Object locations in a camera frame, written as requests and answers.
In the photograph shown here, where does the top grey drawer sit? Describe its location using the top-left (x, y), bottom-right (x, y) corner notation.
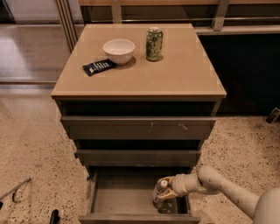
top-left (61, 116), bottom-right (216, 140)

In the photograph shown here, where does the white ceramic bowl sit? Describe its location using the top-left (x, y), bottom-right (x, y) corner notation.
top-left (103, 38), bottom-right (135, 65)

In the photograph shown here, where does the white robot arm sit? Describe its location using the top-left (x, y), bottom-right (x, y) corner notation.
top-left (152, 165), bottom-right (280, 224)

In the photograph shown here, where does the black object on floor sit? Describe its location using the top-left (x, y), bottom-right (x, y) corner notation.
top-left (49, 209), bottom-right (60, 224)

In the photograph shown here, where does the middle grey drawer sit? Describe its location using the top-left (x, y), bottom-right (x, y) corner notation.
top-left (76, 150), bottom-right (201, 167)

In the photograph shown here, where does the grey drawer cabinet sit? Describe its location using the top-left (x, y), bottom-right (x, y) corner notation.
top-left (51, 23), bottom-right (228, 224)

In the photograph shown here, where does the dark object by wall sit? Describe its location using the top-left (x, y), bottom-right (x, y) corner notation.
top-left (266, 108), bottom-right (280, 123)

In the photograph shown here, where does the metal railing shelf frame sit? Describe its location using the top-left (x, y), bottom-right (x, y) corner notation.
top-left (53, 0), bottom-right (280, 49)

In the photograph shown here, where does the grey cable on floor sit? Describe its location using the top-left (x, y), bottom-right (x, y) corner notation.
top-left (0, 177), bottom-right (32, 204)

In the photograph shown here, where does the dark blue snack packet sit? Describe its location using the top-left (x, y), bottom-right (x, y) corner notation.
top-left (82, 59), bottom-right (116, 76)

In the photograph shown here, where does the green soda can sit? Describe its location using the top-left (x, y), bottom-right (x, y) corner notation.
top-left (146, 27), bottom-right (163, 61)

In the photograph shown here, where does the open bottom grey drawer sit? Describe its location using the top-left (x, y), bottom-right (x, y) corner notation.
top-left (79, 167), bottom-right (200, 224)

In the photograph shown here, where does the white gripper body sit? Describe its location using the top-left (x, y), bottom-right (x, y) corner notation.
top-left (171, 174), bottom-right (190, 197)

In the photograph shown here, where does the clear blue plastic bottle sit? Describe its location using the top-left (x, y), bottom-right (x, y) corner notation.
top-left (152, 181), bottom-right (176, 214)

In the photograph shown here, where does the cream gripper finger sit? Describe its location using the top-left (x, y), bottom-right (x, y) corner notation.
top-left (152, 190), bottom-right (177, 203)
top-left (159, 176), bottom-right (173, 182)

